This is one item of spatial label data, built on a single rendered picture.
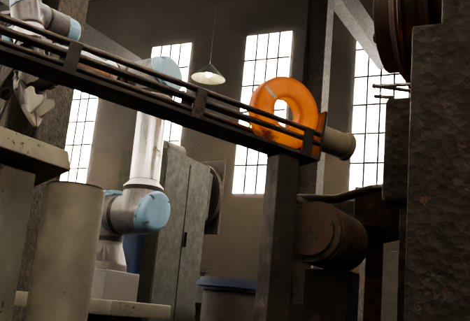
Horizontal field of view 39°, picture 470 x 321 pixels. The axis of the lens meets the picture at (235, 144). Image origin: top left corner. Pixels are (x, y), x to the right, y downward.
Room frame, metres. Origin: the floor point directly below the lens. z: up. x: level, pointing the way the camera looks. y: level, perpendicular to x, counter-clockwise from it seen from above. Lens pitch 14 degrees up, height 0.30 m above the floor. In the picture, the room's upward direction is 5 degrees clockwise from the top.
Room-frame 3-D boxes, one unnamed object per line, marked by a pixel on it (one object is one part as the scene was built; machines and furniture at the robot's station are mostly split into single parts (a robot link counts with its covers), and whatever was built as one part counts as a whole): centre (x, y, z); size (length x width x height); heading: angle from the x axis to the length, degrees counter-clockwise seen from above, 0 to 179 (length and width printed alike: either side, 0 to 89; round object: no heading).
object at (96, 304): (1.97, 0.35, 0.28); 0.32 x 0.32 x 0.04; 65
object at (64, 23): (1.61, 0.50, 0.96); 0.11 x 0.11 x 0.08; 56
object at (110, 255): (1.97, 0.36, 0.43); 0.15 x 0.15 x 0.10
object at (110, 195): (1.97, 0.36, 0.54); 0.13 x 0.12 x 0.14; 56
